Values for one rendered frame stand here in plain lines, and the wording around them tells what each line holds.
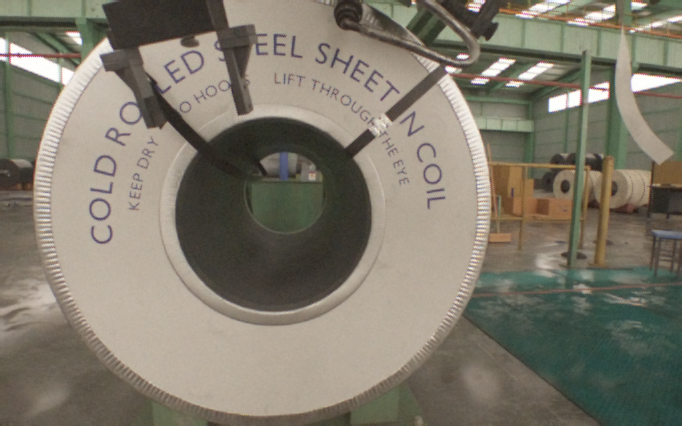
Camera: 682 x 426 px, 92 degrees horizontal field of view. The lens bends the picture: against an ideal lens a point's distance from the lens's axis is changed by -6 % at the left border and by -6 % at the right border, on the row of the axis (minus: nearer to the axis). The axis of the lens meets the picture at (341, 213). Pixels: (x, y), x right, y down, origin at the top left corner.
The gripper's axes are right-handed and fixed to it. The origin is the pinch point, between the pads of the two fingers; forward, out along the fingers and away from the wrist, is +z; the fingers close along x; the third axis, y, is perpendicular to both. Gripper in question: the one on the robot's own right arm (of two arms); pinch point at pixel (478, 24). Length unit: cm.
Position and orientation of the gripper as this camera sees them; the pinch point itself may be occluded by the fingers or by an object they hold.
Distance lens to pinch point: 90.1
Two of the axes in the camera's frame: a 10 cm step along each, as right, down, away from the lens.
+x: -2.6, 7.0, -6.6
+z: -3.6, 5.7, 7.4
